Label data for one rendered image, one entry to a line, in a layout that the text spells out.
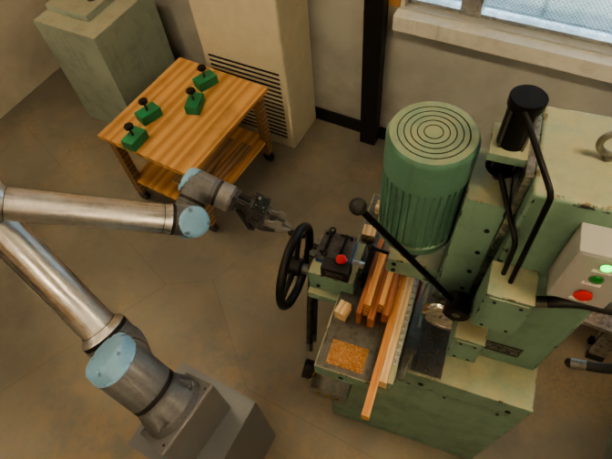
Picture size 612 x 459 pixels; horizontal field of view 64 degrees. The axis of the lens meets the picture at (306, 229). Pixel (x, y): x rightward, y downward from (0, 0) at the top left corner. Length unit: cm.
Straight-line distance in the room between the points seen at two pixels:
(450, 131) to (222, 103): 173
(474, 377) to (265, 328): 118
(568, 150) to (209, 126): 180
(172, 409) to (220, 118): 146
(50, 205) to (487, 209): 105
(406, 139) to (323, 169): 195
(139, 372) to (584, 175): 113
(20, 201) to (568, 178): 122
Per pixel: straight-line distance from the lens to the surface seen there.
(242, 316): 242
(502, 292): 102
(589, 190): 92
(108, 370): 142
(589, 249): 90
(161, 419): 148
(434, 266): 129
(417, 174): 92
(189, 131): 245
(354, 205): 93
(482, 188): 100
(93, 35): 294
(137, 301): 262
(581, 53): 237
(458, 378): 147
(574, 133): 100
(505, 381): 150
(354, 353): 133
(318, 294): 145
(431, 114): 99
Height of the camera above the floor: 218
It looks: 56 degrees down
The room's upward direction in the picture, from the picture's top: 7 degrees counter-clockwise
